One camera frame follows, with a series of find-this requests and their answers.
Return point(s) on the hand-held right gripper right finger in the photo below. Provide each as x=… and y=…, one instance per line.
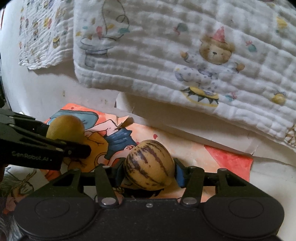
x=180, y=173

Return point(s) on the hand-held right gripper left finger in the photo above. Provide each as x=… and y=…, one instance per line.
x=120, y=172

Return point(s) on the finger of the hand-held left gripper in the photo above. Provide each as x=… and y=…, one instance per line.
x=46, y=153
x=27, y=125

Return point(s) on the striped pepino melon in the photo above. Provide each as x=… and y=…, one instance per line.
x=148, y=164

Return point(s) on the brown kiwi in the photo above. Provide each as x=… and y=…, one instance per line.
x=66, y=127

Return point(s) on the cartoon face watercolor drawing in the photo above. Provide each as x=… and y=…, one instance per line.
x=226, y=162

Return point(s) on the white small-print cloth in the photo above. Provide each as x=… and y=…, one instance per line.
x=46, y=34

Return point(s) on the white printed bear blanket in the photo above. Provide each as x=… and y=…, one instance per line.
x=161, y=58

